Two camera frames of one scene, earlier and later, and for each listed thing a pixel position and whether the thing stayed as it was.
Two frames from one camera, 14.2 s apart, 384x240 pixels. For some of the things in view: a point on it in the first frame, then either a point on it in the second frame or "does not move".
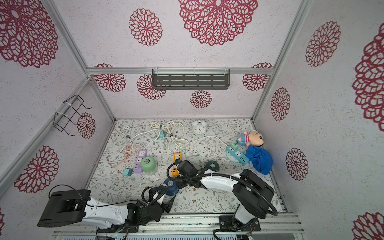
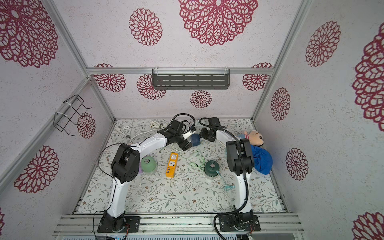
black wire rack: (60, 121) does not move
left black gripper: (164, 205) → (183, 145)
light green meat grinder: (148, 165) does not move
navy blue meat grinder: (173, 186) → (196, 140)
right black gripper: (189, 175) → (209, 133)
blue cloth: (260, 158) does not move
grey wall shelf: (212, 78) does not move
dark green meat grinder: (213, 165) does not move
